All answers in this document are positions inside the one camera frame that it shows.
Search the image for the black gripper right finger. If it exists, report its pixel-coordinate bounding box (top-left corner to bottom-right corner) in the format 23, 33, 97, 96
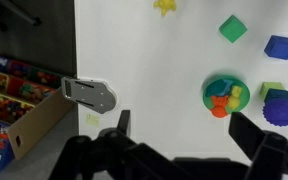
228, 111, 288, 163

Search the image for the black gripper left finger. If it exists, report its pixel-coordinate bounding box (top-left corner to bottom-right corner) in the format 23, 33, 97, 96
116, 109, 132, 137

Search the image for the yellow star toy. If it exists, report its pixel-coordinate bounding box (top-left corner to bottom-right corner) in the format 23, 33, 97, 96
153, 0, 178, 17

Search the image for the green bowl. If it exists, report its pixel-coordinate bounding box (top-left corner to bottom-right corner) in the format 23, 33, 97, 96
202, 74, 251, 116

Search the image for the orange toy figure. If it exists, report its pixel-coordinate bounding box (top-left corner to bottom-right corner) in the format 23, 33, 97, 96
210, 95, 230, 119

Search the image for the teal toy piece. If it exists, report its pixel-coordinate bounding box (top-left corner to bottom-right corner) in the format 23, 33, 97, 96
205, 79, 235, 98

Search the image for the wooden toy shelf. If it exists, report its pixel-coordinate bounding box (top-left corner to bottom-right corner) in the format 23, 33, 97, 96
0, 54, 75, 173

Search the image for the green toy bin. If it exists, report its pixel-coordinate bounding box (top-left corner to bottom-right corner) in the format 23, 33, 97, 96
28, 66, 64, 88

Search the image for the red toy bin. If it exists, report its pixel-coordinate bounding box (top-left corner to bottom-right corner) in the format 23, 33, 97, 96
7, 59, 32, 78

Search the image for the yellow sticky note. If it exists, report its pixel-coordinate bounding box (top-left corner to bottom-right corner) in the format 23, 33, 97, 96
85, 113, 101, 127

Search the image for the purple spiky ball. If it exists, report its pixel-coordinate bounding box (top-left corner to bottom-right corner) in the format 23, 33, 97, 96
262, 98, 288, 127

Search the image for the grey metal clamp plate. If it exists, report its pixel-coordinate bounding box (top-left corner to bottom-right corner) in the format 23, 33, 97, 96
61, 76, 118, 115

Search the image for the dark blue block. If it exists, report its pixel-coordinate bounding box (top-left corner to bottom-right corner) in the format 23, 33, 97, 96
263, 88, 288, 104

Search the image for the light green block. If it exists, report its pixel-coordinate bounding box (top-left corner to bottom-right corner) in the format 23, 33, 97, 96
259, 81, 285, 101

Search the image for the blue cube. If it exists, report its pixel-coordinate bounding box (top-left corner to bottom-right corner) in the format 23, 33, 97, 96
263, 34, 288, 61

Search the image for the green cube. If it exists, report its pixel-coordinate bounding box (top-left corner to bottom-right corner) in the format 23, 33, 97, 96
218, 14, 248, 44

